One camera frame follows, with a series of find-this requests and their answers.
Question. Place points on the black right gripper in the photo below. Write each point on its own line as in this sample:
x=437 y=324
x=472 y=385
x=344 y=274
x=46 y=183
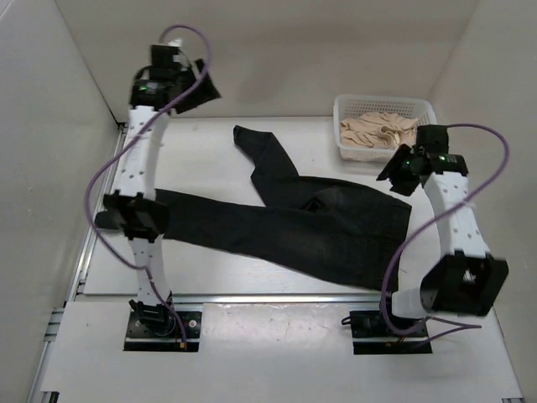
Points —
x=391 y=170

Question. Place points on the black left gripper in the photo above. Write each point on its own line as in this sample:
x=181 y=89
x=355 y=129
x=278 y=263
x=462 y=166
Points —
x=205 y=91

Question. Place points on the black trousers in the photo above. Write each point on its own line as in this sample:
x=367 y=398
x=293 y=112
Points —
x=337 y=231

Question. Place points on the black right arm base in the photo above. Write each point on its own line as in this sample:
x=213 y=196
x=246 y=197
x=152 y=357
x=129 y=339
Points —
x=372 y=336

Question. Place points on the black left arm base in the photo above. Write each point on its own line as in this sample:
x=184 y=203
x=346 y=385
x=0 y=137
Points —
x=155 y=329

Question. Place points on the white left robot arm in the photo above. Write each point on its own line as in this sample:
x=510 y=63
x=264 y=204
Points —
x=132 y=204

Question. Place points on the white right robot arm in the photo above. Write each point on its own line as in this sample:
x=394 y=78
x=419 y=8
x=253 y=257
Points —
x=467 y=278

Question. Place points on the beige trousers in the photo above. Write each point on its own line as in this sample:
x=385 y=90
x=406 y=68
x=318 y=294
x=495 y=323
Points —
x=376 y=130

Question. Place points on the white plastic basket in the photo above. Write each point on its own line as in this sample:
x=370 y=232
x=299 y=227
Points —
x=353 y=106

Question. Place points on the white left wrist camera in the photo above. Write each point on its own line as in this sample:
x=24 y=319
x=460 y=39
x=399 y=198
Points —
x=177 y=53

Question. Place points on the aluminium rail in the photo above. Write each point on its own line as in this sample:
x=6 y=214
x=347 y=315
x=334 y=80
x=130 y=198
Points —
x=356 y=297

